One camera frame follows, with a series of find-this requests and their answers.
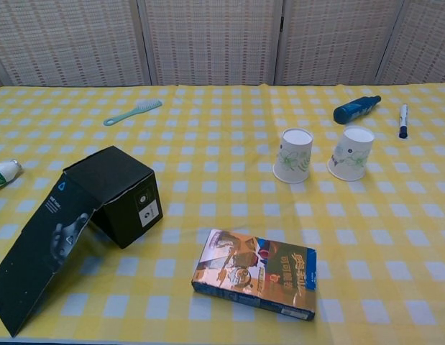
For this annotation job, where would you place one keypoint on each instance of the white paper cup green flower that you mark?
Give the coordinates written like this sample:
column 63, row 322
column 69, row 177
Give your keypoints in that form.
column 351, row 154
column 295, row 154

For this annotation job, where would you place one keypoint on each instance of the yellow white checked tablecloth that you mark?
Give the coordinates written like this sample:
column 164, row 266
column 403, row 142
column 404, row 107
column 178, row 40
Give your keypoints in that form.
column 225, row 179

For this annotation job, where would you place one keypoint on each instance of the blue orange snack box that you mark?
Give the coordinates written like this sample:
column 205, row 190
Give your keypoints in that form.
column 258, row 269

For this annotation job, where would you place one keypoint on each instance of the teal plastic brush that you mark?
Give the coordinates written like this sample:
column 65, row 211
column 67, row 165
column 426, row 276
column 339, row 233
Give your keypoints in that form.
column 136, row 110

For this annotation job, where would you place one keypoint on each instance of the black cardboard box long flap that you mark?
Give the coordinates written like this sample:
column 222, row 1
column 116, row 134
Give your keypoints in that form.
column 100, row 187

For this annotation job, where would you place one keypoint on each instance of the woven folding screen panel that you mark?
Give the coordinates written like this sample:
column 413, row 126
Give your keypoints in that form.
column 211, row 39
column 333, row 39
column 423, row 43
column 64, row 39

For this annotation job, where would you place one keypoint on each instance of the dark blue plastic bottle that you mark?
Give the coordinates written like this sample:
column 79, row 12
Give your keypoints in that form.
column 353, row 109

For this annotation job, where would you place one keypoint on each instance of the blue white marker pen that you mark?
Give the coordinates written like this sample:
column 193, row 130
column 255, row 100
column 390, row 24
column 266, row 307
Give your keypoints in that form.
column 403, row 120

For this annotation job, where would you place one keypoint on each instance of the white milk bottle green label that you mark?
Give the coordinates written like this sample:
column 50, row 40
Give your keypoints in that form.
column 1, row 174

